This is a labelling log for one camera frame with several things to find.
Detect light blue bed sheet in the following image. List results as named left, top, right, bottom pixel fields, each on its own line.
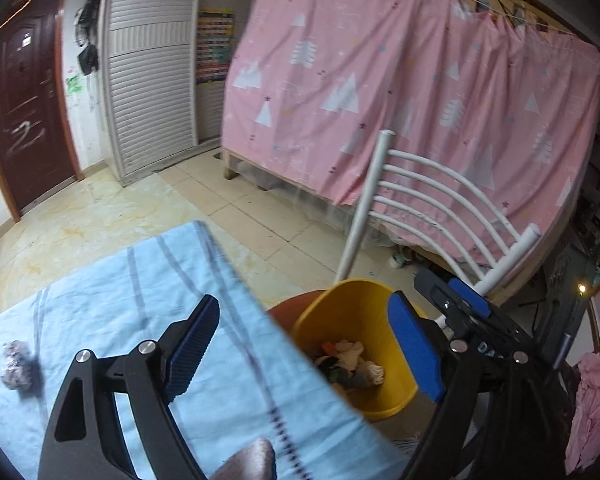
left=0, top=221, right=407, bottom=479

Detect white metal chair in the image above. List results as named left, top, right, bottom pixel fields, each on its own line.
left=335, top=129, right=541, bottom=296

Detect yellow plastic trash bin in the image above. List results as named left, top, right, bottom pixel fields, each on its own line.
left=291, top=280, right=417, bottom=422

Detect colourful grid wall poster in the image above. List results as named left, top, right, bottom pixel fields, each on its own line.
left=195, top=10, right=235, bottom=84

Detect white louvered wardrobe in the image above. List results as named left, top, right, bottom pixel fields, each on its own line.
left=98, top=0, right=220, bottom=185

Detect wooden bunk bed frame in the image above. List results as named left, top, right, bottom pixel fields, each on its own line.
left=220, top=0, right=581, bottom=306

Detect dark brown wooden door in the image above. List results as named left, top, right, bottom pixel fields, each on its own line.
left=0, top=0, right=83, bottom=221

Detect black bags hanging on wall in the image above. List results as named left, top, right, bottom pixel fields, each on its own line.
left=74, top=0, right=102, bottom=76

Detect pink tree-print curtain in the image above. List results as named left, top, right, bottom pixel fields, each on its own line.
left=220, top=0, right=600, bottom=281

